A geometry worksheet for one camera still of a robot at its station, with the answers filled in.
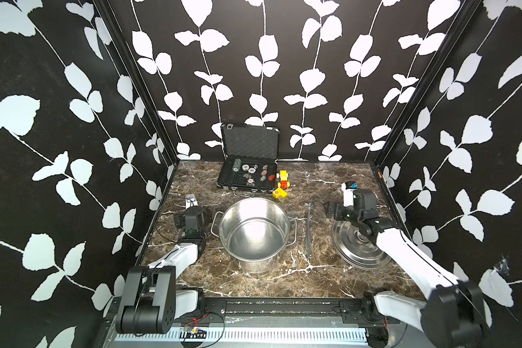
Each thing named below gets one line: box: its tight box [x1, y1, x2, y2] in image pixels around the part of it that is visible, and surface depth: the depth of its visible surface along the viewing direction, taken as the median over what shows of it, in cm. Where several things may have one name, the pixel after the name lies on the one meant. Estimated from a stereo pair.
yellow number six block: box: [272, 187, 288, 199], surface depth 107 cm
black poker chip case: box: [216, 123, 280, 193], surface depth 113 cm
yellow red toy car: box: [276, 169, 291, 190], surface depth 110 cm
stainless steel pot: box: [210, 197, 298, 275], surface depth 92 cm
